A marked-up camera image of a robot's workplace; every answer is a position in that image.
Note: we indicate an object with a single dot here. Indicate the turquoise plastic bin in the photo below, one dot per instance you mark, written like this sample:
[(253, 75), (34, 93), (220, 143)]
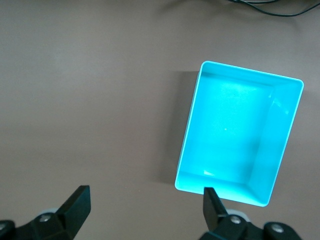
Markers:
[(225, 125)]

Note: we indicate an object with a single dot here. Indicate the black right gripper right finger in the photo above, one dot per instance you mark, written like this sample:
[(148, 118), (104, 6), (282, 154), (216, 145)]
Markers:
[(215, 215)]

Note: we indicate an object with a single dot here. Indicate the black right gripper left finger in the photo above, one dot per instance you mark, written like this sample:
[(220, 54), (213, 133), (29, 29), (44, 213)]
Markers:
[(73, 212)]

